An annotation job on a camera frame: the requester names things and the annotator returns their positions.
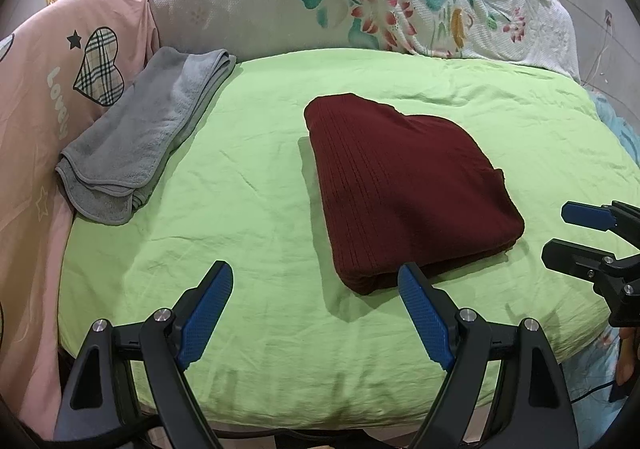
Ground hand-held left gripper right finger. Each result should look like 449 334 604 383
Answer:
397 263 581 449

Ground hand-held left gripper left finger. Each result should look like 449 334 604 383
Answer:
52 260 234 449

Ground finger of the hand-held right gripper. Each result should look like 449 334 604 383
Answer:
541 238 640 292
560 200 640 252

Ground maroon knit sweater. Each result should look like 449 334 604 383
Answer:
304 93 526 296

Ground person's right hand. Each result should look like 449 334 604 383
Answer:
615 326 640 386

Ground light green bed sheet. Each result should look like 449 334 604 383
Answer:
57 48 632 432

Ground grey folded towel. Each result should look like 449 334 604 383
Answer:
55 47 237 227

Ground pink plaid-heart pillow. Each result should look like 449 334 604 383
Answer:
0 0 168 442

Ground floral white pillow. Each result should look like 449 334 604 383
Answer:
150 0 581 82

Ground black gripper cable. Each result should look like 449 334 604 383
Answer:
570 378 620 405

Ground white wall cable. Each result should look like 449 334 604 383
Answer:
584 23 614 86

